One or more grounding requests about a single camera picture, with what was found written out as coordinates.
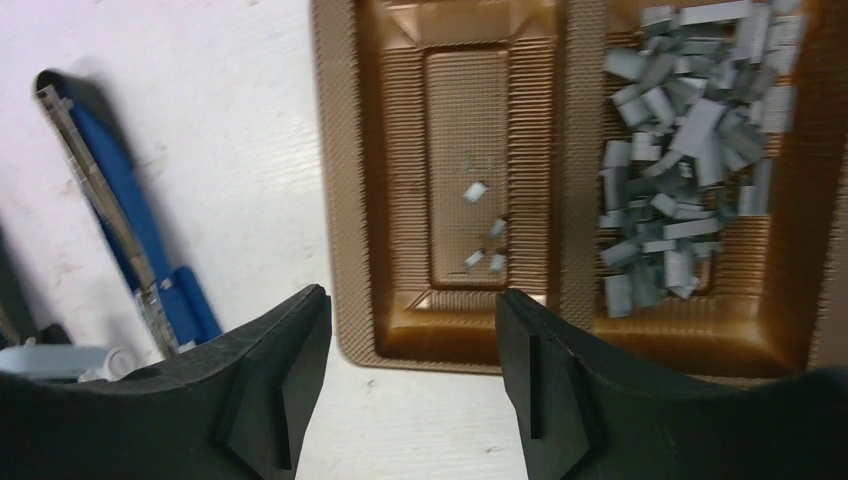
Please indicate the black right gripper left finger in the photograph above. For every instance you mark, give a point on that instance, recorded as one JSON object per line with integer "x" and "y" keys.
{"x": 236, "y": 407}

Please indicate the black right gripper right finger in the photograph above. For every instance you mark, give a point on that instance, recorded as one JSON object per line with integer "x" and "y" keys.
{"x": 587, "y": 409}

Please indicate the pile of staple strips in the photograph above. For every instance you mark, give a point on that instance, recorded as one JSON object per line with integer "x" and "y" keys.
{"x": 700, "y": 100}

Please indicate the brown wooden tray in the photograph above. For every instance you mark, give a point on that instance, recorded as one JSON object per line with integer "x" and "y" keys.
{"x": 462, "y": 143}

